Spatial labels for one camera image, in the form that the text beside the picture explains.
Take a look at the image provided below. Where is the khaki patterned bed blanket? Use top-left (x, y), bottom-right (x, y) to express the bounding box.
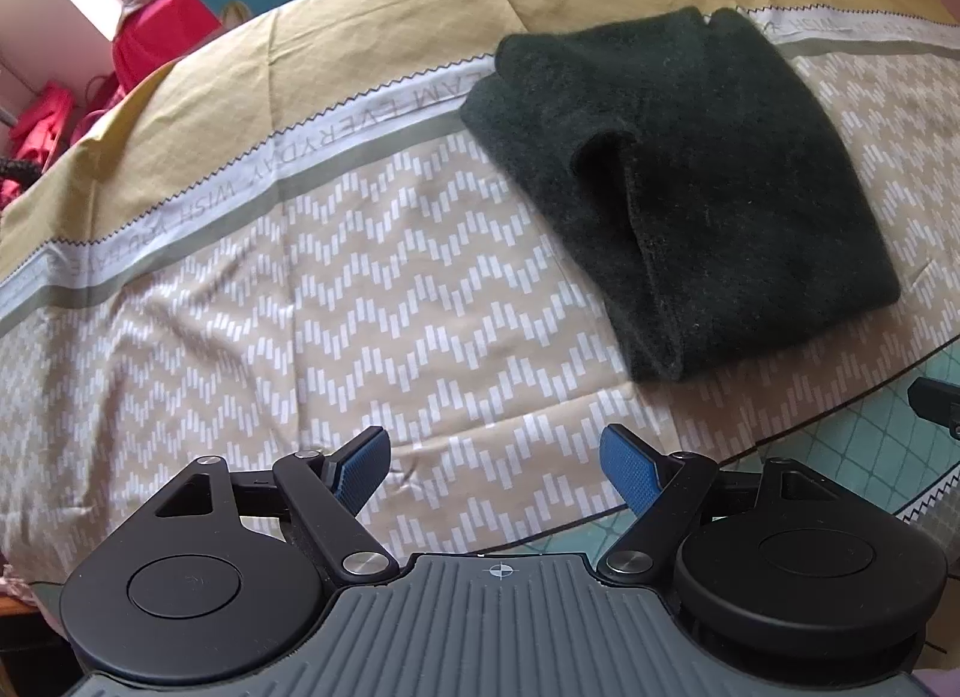
top-left (0, 0), bottom-right (960, 585)

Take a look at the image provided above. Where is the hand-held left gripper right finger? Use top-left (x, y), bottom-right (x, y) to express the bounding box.
top-left (596, 424), bottom-right (842, 585)

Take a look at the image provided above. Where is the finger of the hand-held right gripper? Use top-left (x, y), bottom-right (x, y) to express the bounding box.
top-left (907, 377), bottom-right (960, 437)

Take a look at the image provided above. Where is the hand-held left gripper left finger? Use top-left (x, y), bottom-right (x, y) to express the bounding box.
top-left (154, 425), bottom-right (400, 587)

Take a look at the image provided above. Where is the teal grid patterned sheet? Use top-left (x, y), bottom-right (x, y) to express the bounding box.
top-left (480, 341), bottom-right (960, 570)

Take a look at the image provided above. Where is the dark green knit sweater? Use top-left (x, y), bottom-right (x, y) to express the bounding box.
top-left (459, 5), bottom-right (901, 383)

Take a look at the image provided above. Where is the pile of red clothes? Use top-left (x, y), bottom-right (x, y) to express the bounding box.
top-left (7, 78), bottom-right (128, 177)

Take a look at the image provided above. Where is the red bed sheet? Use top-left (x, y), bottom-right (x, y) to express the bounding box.
top-left (112, 0), bottom-right (226, 94)

